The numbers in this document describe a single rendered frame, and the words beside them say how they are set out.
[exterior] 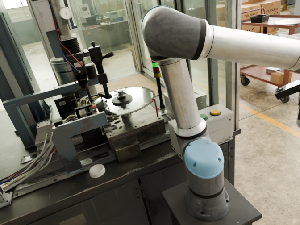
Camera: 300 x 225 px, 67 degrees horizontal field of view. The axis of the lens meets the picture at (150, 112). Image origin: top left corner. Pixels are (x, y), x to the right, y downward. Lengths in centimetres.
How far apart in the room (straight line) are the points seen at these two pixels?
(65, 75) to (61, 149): 84
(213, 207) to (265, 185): 124
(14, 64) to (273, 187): 198
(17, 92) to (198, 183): 128
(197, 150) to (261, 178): 137
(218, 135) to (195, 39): 64
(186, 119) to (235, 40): 31
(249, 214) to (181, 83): 48
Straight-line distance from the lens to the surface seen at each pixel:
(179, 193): 91
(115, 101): 119
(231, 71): 107
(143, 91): 127
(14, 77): 164
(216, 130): 107
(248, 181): 202
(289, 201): 195
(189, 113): 75
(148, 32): 57
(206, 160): 70
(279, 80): 310
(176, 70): 69
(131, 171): 104
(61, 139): 106
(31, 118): 171
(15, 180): 126
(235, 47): 58
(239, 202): 89
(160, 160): 106
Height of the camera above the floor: 143
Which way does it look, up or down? 28 degrees down
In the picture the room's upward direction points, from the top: 11 degrees counter-clockwise
